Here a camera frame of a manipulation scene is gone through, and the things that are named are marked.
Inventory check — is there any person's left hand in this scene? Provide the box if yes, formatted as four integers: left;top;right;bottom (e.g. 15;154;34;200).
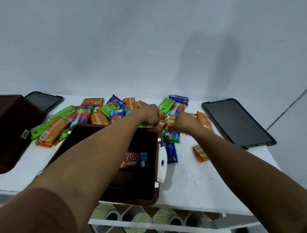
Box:
130;104;161;126

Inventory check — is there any person's right hand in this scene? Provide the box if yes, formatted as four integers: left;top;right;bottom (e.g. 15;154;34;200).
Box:
168;111;204;137

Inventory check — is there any blue snack packet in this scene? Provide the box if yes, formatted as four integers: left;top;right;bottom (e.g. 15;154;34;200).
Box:
162;140;178;164
169;95;189;106

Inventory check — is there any orange snack packet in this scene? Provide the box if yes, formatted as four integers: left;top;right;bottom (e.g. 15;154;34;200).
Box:
192;145;209;163

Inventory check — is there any multicoloured snack packet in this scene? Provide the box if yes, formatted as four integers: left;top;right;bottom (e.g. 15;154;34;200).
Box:
120;151;148;169

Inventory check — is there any dark grey lid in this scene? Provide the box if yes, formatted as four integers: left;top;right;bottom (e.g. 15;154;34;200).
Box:
201;98;277;150
25;91;65;113

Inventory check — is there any pile of colourful snacks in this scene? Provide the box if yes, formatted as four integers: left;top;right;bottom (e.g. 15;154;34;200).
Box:
30;94;214;148

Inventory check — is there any person's right forearm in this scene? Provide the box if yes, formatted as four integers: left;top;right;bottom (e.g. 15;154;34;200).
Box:
194;127;307;233

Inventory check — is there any person's left forearm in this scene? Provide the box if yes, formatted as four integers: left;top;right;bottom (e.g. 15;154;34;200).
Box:
31;113;149;233

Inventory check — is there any brown sleeve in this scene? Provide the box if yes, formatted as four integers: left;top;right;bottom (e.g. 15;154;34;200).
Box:
0;188;78;233

